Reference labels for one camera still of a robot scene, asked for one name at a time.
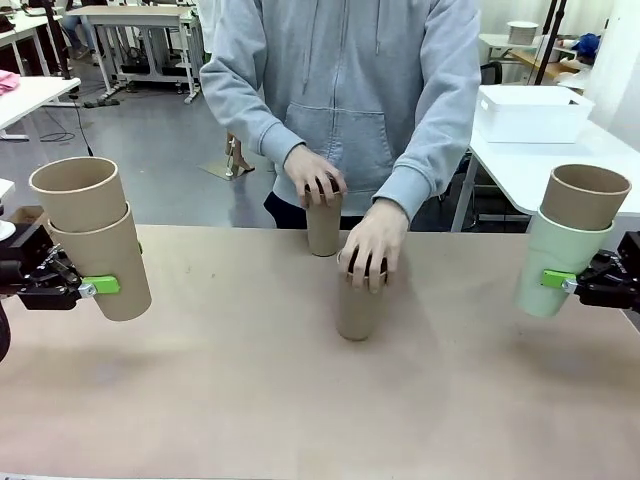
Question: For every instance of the person's left forearm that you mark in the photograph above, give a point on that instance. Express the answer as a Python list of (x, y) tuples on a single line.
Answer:
[(430, 155)]

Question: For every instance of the person's grey hoodie torso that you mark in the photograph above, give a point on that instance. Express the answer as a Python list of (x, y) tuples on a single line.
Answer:
[(340, 75)]

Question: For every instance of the person's black trousers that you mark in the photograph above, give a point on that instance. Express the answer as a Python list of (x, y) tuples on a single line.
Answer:
[(285, 210)]

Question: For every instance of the white side desk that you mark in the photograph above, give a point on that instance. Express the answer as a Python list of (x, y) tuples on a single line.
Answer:
[(40, 92)]

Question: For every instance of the white plastic basket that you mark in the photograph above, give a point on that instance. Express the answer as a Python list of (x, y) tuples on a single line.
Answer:
[(530, 115)]

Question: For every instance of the black floor power strip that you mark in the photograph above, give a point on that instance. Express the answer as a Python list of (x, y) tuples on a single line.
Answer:
[(102, 102)]

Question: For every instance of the grey frame desk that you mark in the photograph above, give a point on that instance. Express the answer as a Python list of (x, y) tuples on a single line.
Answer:
[(130, 15)]

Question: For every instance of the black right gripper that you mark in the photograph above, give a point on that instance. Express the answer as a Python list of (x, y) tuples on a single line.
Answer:
[(615, 280)]

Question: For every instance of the white garment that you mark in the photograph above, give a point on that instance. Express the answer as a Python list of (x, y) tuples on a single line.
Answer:
[(206, 25)]

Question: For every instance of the seated person in jeans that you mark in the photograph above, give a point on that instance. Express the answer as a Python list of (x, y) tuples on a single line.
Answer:
[(82, 40)]

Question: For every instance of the blue object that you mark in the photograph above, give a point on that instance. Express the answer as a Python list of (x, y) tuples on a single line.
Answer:
[(586, 44)]

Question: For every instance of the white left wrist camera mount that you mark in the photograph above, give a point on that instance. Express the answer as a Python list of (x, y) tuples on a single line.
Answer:
[(5, 231)]

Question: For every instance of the white board panel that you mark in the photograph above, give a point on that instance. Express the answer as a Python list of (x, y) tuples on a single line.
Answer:
[(615, 65)]

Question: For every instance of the pink cloth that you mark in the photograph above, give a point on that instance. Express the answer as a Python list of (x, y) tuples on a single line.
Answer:
[(7, 82)]

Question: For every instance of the white work table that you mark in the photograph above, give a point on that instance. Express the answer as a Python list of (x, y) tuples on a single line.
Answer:
[(525, 175)]

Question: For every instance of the person's left hand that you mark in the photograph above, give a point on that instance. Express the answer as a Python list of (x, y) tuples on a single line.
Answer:
[(375, 240)]

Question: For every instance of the person's right hand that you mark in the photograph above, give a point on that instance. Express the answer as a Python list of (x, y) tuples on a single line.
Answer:
[(315, 175)]

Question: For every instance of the black chair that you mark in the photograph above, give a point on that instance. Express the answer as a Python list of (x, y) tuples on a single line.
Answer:
[(495, 72)]

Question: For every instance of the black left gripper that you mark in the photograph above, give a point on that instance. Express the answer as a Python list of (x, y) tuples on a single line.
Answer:
[(35, 270)]

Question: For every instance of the light green cup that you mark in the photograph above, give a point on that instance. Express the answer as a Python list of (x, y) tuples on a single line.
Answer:
[(555, 245)]

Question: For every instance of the white long desk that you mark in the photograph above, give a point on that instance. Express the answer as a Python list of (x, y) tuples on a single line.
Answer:
[(20, 30)]

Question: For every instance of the person's right forearm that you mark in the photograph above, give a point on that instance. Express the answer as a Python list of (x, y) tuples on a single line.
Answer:
[(240, 115)]

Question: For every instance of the white back table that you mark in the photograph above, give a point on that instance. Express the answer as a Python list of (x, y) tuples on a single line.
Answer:
[(495, 42)]

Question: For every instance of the mannequin stand base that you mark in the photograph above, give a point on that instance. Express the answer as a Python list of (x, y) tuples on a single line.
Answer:
[(227, 170)]

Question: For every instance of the black tripod pole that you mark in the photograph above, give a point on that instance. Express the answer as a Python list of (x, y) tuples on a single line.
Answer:
[(545, 45)]

